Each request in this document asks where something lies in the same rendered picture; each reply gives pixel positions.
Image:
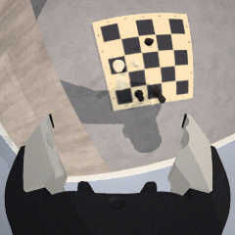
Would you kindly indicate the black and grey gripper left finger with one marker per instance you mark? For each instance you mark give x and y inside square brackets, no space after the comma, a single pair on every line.
[36,173]

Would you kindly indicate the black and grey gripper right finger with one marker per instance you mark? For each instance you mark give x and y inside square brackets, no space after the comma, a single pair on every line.
[198,174]

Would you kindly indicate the white pawn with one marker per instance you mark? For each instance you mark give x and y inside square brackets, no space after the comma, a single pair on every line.
[135,62]

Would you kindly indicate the white chess piece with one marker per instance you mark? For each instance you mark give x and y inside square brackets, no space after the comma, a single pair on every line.
[118,65]
[120,81]

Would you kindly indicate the cream and black chessboard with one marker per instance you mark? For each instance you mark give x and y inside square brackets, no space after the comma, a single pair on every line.
[167,63]

